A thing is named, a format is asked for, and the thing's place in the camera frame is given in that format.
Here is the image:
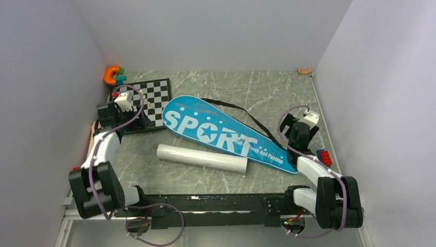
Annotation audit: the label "tan curved wooden piece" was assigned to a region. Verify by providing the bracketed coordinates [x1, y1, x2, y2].
[297, 68, 312, 75]

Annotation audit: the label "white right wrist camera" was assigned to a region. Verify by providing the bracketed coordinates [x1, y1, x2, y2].
[300, 110, 320, 128]

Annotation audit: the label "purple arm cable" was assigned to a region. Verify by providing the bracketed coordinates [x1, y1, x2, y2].
[87, 84, 185, 247]
[277, 104, 365, 239]

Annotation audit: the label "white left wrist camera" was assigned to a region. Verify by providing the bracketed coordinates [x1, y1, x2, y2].
[114, 91, 133, 112]

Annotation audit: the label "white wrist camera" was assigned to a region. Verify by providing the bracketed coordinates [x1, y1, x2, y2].
[300, 110, 320, 128]
[114, 91, 133, 112]

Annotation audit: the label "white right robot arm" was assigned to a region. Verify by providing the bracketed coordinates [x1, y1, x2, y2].
[278, 113, 364, 231]

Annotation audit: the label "teal toy block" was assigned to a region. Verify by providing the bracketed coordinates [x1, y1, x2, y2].
[115, 67, 127, 86]

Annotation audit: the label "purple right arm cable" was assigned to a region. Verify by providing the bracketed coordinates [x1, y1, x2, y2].
[277, 104, 365, 239]

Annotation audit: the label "white shuttlecock tube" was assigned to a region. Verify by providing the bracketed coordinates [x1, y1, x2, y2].
[156, 144, 248, 173]

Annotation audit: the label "black white chessboard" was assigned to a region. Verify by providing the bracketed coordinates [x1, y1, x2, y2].
[127, 78, 172, 134]

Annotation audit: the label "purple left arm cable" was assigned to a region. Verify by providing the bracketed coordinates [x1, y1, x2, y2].
[87, 84, 185, 247]

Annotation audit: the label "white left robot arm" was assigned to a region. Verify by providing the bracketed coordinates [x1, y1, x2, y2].
[68, 102, 150, 219]

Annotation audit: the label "aluminium frame rail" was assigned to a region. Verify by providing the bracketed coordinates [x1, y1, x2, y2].
[54, 190, 374, 247]

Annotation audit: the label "blue racket cover bag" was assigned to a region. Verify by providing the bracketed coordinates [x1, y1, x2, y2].
[162, 95, 298, 174]

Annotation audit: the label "orange horseshoe magnet toy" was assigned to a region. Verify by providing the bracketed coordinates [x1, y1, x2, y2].
[103, 65, 121, 86]

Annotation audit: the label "red blue toy blocks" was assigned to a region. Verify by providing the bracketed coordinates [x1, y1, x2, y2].
[316, 149, 333, 167]

